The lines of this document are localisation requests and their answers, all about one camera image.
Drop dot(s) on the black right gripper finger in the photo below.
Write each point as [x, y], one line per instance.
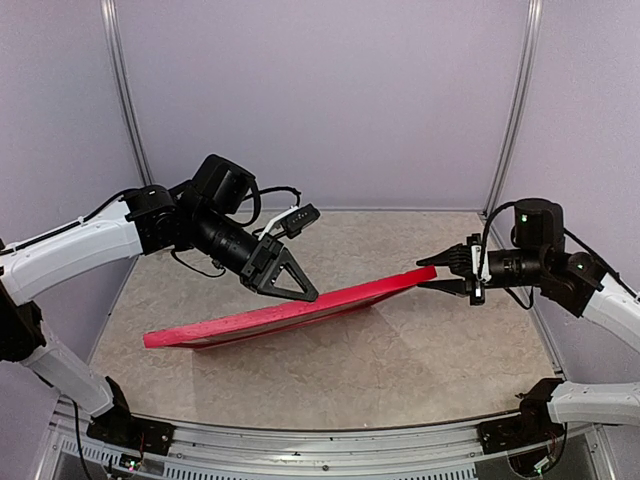
[458, 259]
[456, 287]

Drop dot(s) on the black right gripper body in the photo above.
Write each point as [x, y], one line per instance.
[477, 281]

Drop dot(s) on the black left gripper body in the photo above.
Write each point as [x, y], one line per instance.
[237, 259]

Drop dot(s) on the red wooden picture frame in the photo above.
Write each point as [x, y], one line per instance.
[286, 316]

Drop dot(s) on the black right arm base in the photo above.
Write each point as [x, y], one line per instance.
[515, 430]

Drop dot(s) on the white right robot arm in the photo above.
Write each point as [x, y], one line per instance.
[524, 243]

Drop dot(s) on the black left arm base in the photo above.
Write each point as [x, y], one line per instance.
[139, 434]

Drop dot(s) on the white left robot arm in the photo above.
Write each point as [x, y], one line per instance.
[209, 212]

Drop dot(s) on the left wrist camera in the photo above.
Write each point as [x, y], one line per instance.
[291, 222]

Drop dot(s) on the aluminium front rail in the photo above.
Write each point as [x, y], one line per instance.
[200, 451]

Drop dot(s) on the right aluminium corner post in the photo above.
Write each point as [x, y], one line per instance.
[518, 103]

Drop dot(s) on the aluminium corner post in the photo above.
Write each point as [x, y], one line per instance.
[116, 52]
[518, 103]

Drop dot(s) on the left aluminium corner post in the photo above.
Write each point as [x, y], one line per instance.
[116, 52]

